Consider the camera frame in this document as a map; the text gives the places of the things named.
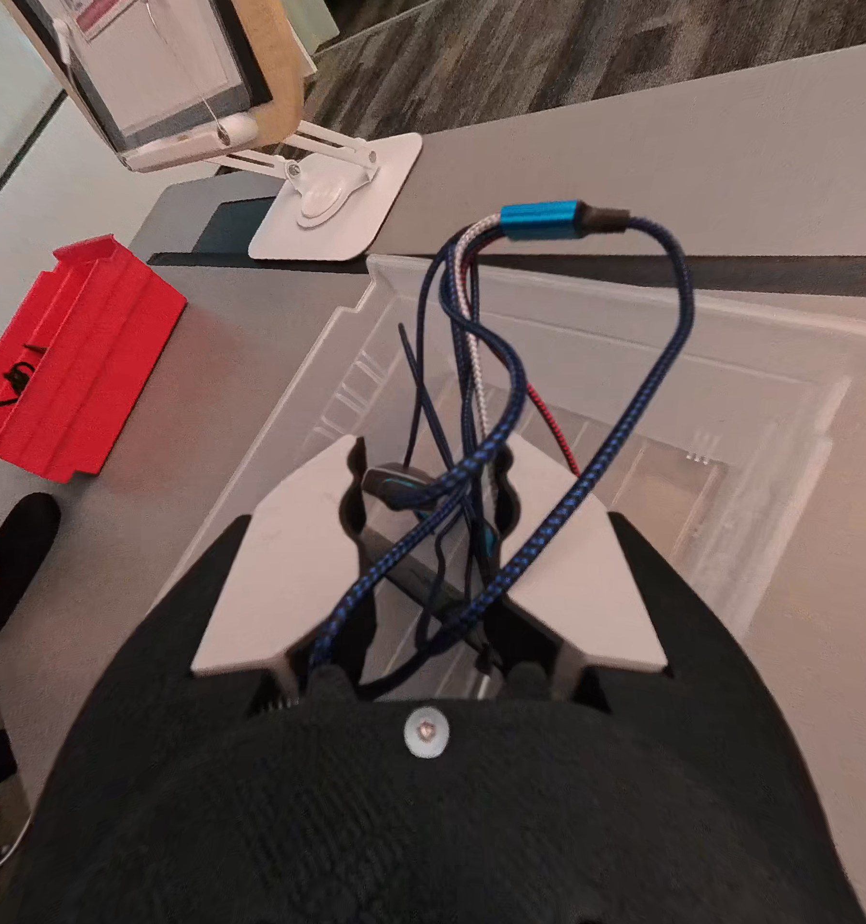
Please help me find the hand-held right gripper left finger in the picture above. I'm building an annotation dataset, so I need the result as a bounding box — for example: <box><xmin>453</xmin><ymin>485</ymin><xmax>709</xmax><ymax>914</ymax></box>
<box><xmin>190</xmin><ymin>435</ymin><xmax>378</xmax><ymax>678</ymax></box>

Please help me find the blue braided cable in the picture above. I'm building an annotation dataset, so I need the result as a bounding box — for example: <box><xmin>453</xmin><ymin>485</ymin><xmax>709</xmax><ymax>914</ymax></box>
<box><xmin>309</xmin><ymin>201</ymin><xmax>696</xmax><ymax>688</ymax></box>

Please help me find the wooden instruction board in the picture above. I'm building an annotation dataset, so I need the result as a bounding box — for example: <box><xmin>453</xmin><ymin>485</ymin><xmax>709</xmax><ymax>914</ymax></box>
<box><xmin>0</xmin><ymin>0</ymin><xmax>317</xmax><ymax>174</ymax></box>

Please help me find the white stand base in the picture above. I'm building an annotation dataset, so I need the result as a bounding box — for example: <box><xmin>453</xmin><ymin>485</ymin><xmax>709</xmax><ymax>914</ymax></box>
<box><xmin>213</xmin><ymin>119</ymin><xmax>425</xmax><ymax>262</ymax></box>

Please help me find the red plastic bin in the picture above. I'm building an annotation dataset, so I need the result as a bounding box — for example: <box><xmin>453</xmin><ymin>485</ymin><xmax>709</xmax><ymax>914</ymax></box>
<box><xmin>0</xmin><ymin>233</ymin><xmax>189</xmax><ymax>483</ymax></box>

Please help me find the red white braided cable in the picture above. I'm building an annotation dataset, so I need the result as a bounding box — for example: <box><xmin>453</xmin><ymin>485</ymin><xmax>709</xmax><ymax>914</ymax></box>
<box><xmin>453</xmin><ymin>217</ymin><xmax>584</xmax><ymax>477</ymax></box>

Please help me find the black right-angle plug cable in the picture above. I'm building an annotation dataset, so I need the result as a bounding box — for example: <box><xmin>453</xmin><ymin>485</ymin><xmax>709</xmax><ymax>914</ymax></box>
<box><xmin>0</xmin><ymin>345</ymin><xmax>50</xmax><ymax>409</ymax></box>

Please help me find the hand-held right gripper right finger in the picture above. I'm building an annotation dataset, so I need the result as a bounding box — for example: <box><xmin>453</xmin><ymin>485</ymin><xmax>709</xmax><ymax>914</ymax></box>
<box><xmin>492</xmin><ymin>433</ymin><xmax>670</xmax><ymax>678</ymax></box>

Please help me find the clear plastic bin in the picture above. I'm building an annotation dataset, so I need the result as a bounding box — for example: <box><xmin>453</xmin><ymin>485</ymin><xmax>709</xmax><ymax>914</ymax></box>
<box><xmin>150</xmin><ymin>254</ymin><xmax>866</xmax><ymax>703</ymax></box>

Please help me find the dark desk cable flap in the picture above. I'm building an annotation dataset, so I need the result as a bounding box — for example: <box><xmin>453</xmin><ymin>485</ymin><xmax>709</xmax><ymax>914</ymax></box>
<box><xmin>191</xmin><ymin>196</ymin><xmax>281</xmax><ymax>255</ymax></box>

